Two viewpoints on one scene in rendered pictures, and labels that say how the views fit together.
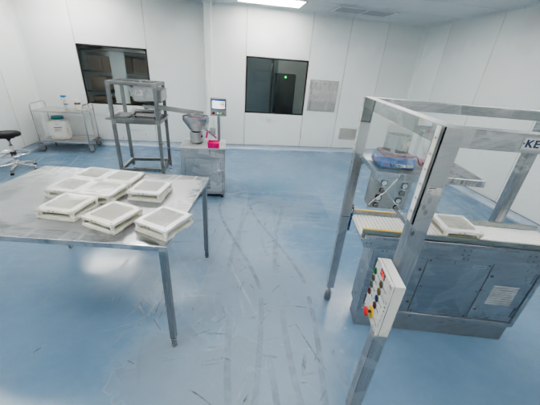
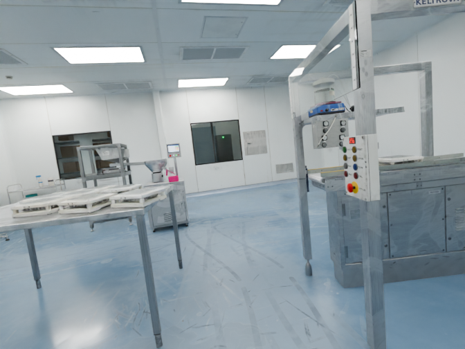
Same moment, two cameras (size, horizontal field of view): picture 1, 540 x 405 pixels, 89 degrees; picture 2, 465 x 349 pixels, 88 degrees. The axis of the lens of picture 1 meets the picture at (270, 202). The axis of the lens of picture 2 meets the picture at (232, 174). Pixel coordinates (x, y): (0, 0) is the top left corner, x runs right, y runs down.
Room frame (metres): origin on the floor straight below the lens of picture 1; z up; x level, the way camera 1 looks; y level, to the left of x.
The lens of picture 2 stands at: (-0.14, 0.11, 1.16)
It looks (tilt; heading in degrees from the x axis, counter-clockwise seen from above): 6 degrees down; 357
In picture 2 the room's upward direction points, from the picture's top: 6 degrees counter-clockwise
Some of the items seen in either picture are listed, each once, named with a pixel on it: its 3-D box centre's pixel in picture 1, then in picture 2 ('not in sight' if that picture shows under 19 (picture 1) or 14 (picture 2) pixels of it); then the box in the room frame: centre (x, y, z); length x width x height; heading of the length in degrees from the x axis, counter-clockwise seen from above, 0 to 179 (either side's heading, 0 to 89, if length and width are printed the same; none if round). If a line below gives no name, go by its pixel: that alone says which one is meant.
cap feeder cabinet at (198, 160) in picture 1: (205, 167); (167, 203); (3.97, 1.03, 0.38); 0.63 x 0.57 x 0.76; 100
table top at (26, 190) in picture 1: (92, 198); (66, 206); (1.79, 1.32, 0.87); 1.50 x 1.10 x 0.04; 91
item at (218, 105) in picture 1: (218, 120); (175, 161); (4.14, 0.85, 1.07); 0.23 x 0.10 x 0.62; 100
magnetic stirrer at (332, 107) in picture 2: not in sight; (326, 110); (1.64, -0.73, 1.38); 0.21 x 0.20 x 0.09; 178
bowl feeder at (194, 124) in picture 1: (200, 129); (160, 170); (4.01, 1.09, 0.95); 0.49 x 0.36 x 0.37; 100
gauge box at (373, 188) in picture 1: (387, 190); (330, 133); (1.56, -0.71, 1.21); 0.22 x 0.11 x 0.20; 88
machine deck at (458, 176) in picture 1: (416, 169); (347, 117); (1.69, -0.91, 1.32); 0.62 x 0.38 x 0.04; 88
